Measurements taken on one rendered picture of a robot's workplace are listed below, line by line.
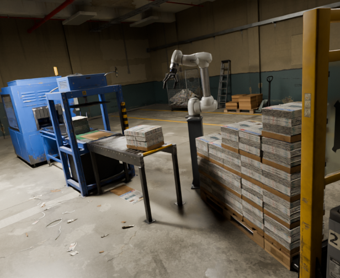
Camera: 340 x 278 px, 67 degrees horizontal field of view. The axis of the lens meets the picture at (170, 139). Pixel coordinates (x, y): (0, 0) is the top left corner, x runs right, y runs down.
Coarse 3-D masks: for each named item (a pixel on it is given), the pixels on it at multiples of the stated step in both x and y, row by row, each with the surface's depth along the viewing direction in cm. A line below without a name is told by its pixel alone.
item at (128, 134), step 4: (132, 128) 315; (136, 128) 312; (124, 132) 310; (128, 132) 305; (128, 136) 307; (132, 136) 302; (128, 140) 310; (132, 140) 304; (128, 144) 312; (132, 144) 306
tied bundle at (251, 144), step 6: (240, 132) 229; (240, 138) 232; (246, 138) 224; (252, 138) 215; (258, 138) 208; (240, 144) 232; (246, 144) 225; (252, 144) 217; (258, 144) 210; (246, 150) 226; (252, 150) 218; (258, 150) 210; (258, 156) 212
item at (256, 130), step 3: (252, 126) 237; (255, 126) 236; (258, 126) 234; (261, 126) 233; (240, 129) 231; (243, 129) 230; (246, 129) 229; (249, 129) 228; (252, 129) 227; (255, 129) 226; (258, 129) 225; (261, 129) 224; (246, 132) 220; (249, 132) 217; (252, 132) 216; (255, 132) 215; (258, 132) 214; (261, 132) 213; (258, 135) 206
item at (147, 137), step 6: (156, 126) 307; (138, 132) 292; (144, 132) 285; (150, 132) 292; (156, 132) 299; (162, 132) 306; (138, 138) 295; (144, 138) 288; (150, 138) 292; (156, 138) 299; (162, 138) 307; (138, 144) 299; (144, 144) 291; (150, 144) 292
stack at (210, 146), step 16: (208, 144) 288; (224, 160) 264; (240, 160) 239; (224, 176) 269; (256, 176) 221; (224, 192) 277; (240, 192) 248; (256, 192) 226; (224, 208) 283; (240, 208) 253; (256, 208) 230; (256, 224) 234; (256, 240) 239
